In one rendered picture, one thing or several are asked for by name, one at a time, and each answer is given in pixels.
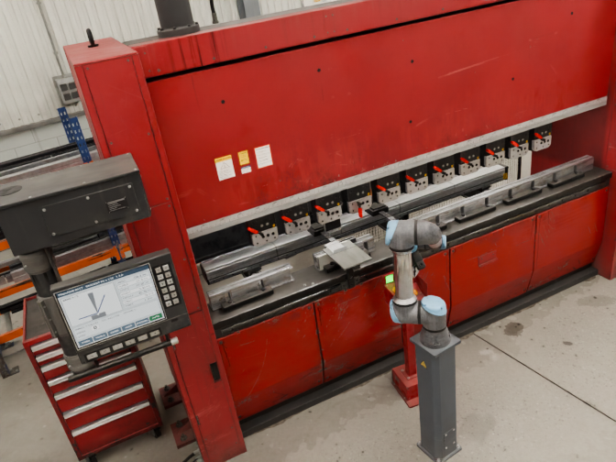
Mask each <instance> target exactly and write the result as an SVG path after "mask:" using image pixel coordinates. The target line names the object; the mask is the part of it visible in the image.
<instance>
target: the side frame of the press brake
mask: <svg viewBox="0 0 616 462"><path fill-rule="evenodd" d="M94 43H98V45H99V46H97V47H93V48H88V47H87V45H90V42H89V41H86V42H82V43H76V44H71V45H67V46H63V49H64V52H65V55H66V58H67V61H68V63H69V66H70V69H71V74H72V77H73V80H74V82H75V85H76V88H77V91H78V94H79V96H80V99H81V102H82V107H83V110H84V113H85V115H86V118H87V121H88V124H89V127H90V129H91V132H92V135H93V140H94V143H95V146H96V148H97V151H98V154H99V157H100V160H104V159H108V158H112V157H115V156H118V155H122V154H126V153H129V152H130V153H131V155H132V157H133V159H134V161H135V163H136V164H137V167H138V169H139V171H140V173H139V174H140V175H141V180H142V182H143V186H144V189H145V192H146V196H147V198H148V204H149V207H150V208H151V216H150V217H147V218H144V219H141V220H137V221H135V222H131V223H128V224H125V225H122V226H123V228H124V231H125V234H126V239H127V242H128V245H129V247H130V250H131V253H132V256H133V259H134V258H137V257H141V256H144V255H147V254H149V253H152V252H155V251H159V250H162V249H164V248H168V249H169V251H170V254H171V257H172V261H173V264H174V268H175V270H176V273H177V276H178V280H179V283H180V286H181V292H182V295H183V298H184V301H185V304H186V308H187V311H188V314H189V317H190V320H191V325H190V326H187V327H184V328H182V329H180V330H177V331H174V332H171V333H169V334H168V337H169V339H171V338H174V337H176V336H177V337H178V340H179V343H178V344H176V345H173V346H167V347H165V348H163V349H164V352H165V355H166V358H167V360H168V363H169V366H170V371H171V374H172V376H173V378H174V380H175V383H176V385H177V388H178V391H179V394H180V396H181V400H182V403H183V406H184V409H185V411H186V413H187V416H188V418H189V421H190V424H191V427H192V430H193V433H194V436H195V439H196V442H197V445H198V447H199V449H200V452H201V455H202V458H203V462H225V461H227V460H229V459H231V458H233V457H236V456H238V455H240V454H243V453H245V452H247V449H246V445H245V441H244V438H243V435H242V431H241V428H240V424H239V420H238V418H237V411H236V408H235V404H234V401H233V398H232V394H231V390H230V388H229V384H228V380H227V377H226V371H225V368H224V364H223V360H222V358H221V354H220V350H219V347H218V344H217V340H216V337H215V330H214V328H213V324H212V320H211V317H210V314H209V310H208V307H207V303H206V299H205V297H204V290H203V287H202V283H201V280H200V277H199V273H198V269H197V267H196V263H195V259H194V256H193V250H192V247H191V243H190V239H189V237H188V233H187V229H186V226H185V223H184V219H183V216H182V209H181V207H180V203H179V199H178V196H177V193H176V190H175V186H174V182H173V179H172V176H171V170H170V166H169V162H168V160H167V156H166V152H165V149H164V146H163V142H162V139H161V135H160V130H159V126H158V122H157V119H156V116H155V112H154V109H153V105H152V102H151V99H150V95H149V89H148V86H147V82H146V79H145V75H144V72H143V69H142V65H141V61H140V58H139V55H138V52H137V51H135V50H133V49H131V48H130V47H128V46H127V45H125V44H123V43H121V42H119V41H118V40H116V39H114V38H112V37H110V38H101V39H96V40H95V41H94Z"/></svg>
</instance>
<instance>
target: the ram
mask: <svg viewBox="0 0 616 462"><path fill-rule="evenodd" d="M615 27H616V0H509V1H504V2H500V3H496V4H492V5H484V6H480V7H475V8H471V9H467V10H463V11H458V12H455V13H450V14H446V15H441V16H434V17H429V18H426V19H421V20H417V21H413V22H409V23H404V24H400V25H396V26H391V27H384V28H380V29H375V30H371V31H367V32H363V33H358V34H354V35H350V36H345V37H342V38H334V39H329V40H326V41H321V42H316V43H313V44H308V45H304V46H300V47H296V48H291V49H284V50H280V51H275V52H271V53H267V54H262V55H258V56H254V57H250V58H245V59H242V60H233V61H230V62H225V63H221V64H216V65H213V66H208V67H204V68H200V69H195V70H191V71H184V72H179V73H175V74H171V75H167V76H162V77H159V78H154V79H149V80H146V82H147V86H148V91H149V95H150V99H151V102H152V105H153V109H154V112H155V116H156V119H157V122H158V126H159V132H160V135H161V139H162V142H163V146H164V149H165V152H166V156H167V160H168V163H169V166H170V172H171V176H172V179H173V182H174V186H175V190H176V193H177V196H178V199H179V203H180V207H181V212H182V216H183V219H184V223H185V226H186V229H189V228H192V227H195V226H199V225H202V224H205V223H209V222H212V221H214V220H217V219H220V218H223V217H227V216H230V215H234V214H237V213H240V212H244V211H246V210H249V209H252V208H255V207H258V206H261V205H264V204H269V203H272V202H275V201H278V200H281V199H284V198H287V197H290V196H293V195H295V194H298V193H304V192H307V191H310V190H312V189H315V188H319V187H322V186H325V185H327V184H330V183H333V182H339V181H342V180H344V179H347V178H350V177H353V176H357V175H359V174H362V173H365V172H368V171H373V170H376V169H379V168H382V167H385V166H388V165H391V164H394V163H397V162H400V161H403V160H407V159H410V158H414V157H417V156H420V155H423V154H425V153H428V152H432V151H435V150H438V149H442V148H445V147H449V146H452V145H455V144H457V143H460V142H463V141H466V140H470V139H472V138H477V137H480V136H483V135H487V134H489V133H492V132H495V131H498V130H501V129H504V128H507V127H512V126H515V125H518V124H521V123H524V122H527V121H530V120H533V119H536V118H538V117H541V116H547V115H550V114H553V113H555V112H558V111H562V110H565V109H568V108H570V107H573V106H576V105H582V104H584V103H587V102H590V101H593V100H596V99H600V98H602V97H605V96H607V95H608V88H609V80H610V72H611V57H612V50H613V41H614V34H615ZM606 104H607V101H604V102H601V103H598V104H594V105H591V106H588V107H585V108H582V109H578V110H576V111H573V112H570V113H567V114H564V115H560V116H556V117H553V118H550V119H547V120H545V121H542V122H539V123H536V124H533V125H529V126H525V127H522V128H519V129H516V130H513V131H511V132H507V133H504V134H501V135H498V136H496V137H491V138H488V139H484V140H481V141H479V142H476V143H473V144H470V145H467V146H464V147H462V148H456V149H453V150H450V151H447V152H445V153H442V154H439V155H435V156H432V157H430V158H427V159H422V160H419V161H416V162H414V163H410V164H407V165H404V166H401V167H399V168H396V169H393V170H387V171H384V172H382V173H379V174H376V175H373V176H370V177H367V178H365V179H361V180H358V181H353V182H351V183H348V184H345V185H342V186H338V187H335V188H333V189H330V190H327V191H324V192H319V193H317V194H313V195H310V196H307V197H304V198H302V199H299V200H296V201H293V202H289V203H285V204H282V205H279V206H276V207H273V208H270V209H267V210H264V211H261V212H258V213H255V214H251V215H248V216H245V217H241V218H238V219H236V220H233V221H230V222H227V223H224V224H221V225H216V226H213V227H210V228H207V229H205V230H202V231H199V232H196V233H192V234H189V235H188V237H189V239H193V238H196V237H200V236H203V235H206V234H209V233H213V232H215V231H218V230H221V229H224V228H227V227H230V226H234V225H237V224H240V223H243V222H246V221H249V220H252V219H255V218H258V217H261V216H263V215H268V214H271V213H274V212H278V211H280V210H283V209H286V208H289V207H292V206H295V205H297V204H302V203H305V202H308V201H312V200H314V199H317V198H320V197H323V196H326V195H328V194H331V193H336V192H339V191H343V190H345V189H348V188H351V187H354V186H357V185H360V184H362V183H365V182H370V181H373V180H377V179H379V178H382V177H385V176H388V175H391V174H393V173H396V172H399V171H404V170H408V169H410V168H413V167H416V166H419V165H422V164H425V163H427V162H430V161H433V160H438V159H441V158H444V157H447V156H450V155H453V154H456V153H458V152H461V151H464V150H467V149H473V148H475V147H478V146H481V145H484V144H487V143H490V142H492V141H495V140H498V139H501V138H506V137H509V136H512V135H515V134H518V133H521V132H523V131H526V130H529V129H532V128H535V127H540V126H543V125H546V124H549V123H552V122H555V121H557V120H560V119H563V118H566V117H569V116H574V115H577V114H580V113H583V112H586V111H588V110H591V109H594V108H597V107H600V106H604V105H606ZM268 144H269V146H270V152H271V157H272V162H273V165H270V166H268V167H264V168H261V169H258V164H257V160H256V155H255V150H254V148H258V147H261V146H265V145H268ZM245 150H247V154H248V158H249V163H247V164H243V165H240V162H239V157H238V152H241V151H245ZM228 155H231V158H232V162H233V167H234V171H235V175H236V176H234V177H231V178H228V179H224V180H221V181H219V177H218V173H217V169H216V165H215V159H218V158H222V157H225V156H228ZM249 165H250V168H251V171H250V172H247V173H243V174H242V170H241V168H243V167H246V166H249Z"/></svg>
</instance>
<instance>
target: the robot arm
mask: <svg viewBox="0 0 616 462"><path fill-rule="evenodd" d="M385 244H386V245H387V246H389V247H390V251H392V252H393V267H394V282H395V295H394V296H393V297H392V299H391V300H390V317H391V319H392V321H393V322H394V323H399V324H417V325H423V327H422V330H421V333H420V342H421V344H422V345H423V346H425V347H428V348H431V349H440V348H444V347H447V346H448V345H449V343H450V341H451V335H450V333H449V331H448V329H447V326H446V303H445V302H444V300H442V299H441V298H439V297H437V296H433V295H428V296H426V297H423V298H422V300H417V298H416V295H414V294H413V278H415V277H416V275H417V274H418V272H419V270H423V269H424V268H425V264H424V261H423V259H422V257H421V255H420V253H419V251H418V249H446V236H445V235H442V232H441V229H440V228H439V226H437V225H436V224H434V223H431V222H429V221H425V220H399V219H398V220H390V221H389V222H388V224H387V230H386V237H385ZM413 271H414V273H413Z"/></svg>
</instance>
